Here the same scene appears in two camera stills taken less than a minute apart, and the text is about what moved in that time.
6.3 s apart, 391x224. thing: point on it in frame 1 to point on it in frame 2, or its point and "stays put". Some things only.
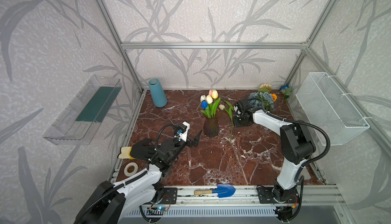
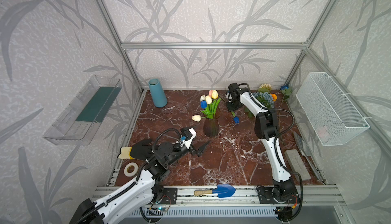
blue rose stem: [286, 91] stays put
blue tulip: [204, 104] stays put
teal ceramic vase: [159, 98] stays put
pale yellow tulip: [228, 107] to [196, 117]
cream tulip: [209, 99] stays put
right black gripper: [235, 123] to [231, 109]
